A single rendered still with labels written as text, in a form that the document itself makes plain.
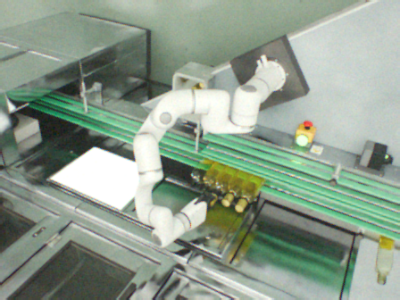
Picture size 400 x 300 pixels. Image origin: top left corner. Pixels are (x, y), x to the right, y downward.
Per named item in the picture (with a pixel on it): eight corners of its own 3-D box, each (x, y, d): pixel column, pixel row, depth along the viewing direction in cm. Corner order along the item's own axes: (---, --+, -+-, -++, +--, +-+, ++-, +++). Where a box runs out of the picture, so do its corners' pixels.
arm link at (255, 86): (272, 79, 138) (257, 95, 126) (265, 111, 146) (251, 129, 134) (247, 72, 141) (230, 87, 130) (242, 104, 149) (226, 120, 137)
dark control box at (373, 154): (361, 154, 160) (358, 164, 153) (367, 138, 155) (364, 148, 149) (381, 161, 157) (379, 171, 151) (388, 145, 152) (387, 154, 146)
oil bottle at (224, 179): (232, 166, 178) (212, 192, 162) (233, 156, 175) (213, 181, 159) (243, 170, 176) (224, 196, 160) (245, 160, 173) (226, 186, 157)
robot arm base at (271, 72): (248, 59, 156) (233, 72, 144) (276, 49, 148) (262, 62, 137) (262, 94, 160) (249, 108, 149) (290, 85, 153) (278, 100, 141)
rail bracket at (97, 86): (104, 99, 209) (75, 116, 192) (101, 70, 200) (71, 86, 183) (111, 101, 207) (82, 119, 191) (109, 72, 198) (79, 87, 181)
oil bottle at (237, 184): (244, 170, 176) (225, 195, 160) (245, 160, 173) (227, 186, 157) (255, 173, 174) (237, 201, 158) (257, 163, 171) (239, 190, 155)
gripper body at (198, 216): (187, 237, 143) (207, 222, 150) (189, 218, 137) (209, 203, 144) (173, 227, 147) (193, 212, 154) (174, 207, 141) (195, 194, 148)
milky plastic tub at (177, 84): (180, 108, 192) (171, 115, 185) (182, 66, 179) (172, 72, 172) (211, 118, 186) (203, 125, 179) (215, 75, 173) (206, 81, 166)
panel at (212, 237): (94, 149, 203) (45, 183, 177) (94, 144, 201) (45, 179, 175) (252, 210, 172) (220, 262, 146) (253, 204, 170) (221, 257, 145)
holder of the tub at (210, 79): (180, 117, 195) (172, 123, 189) (182, 66, 179) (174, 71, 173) (211, 126, 189) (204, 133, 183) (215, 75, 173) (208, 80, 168)
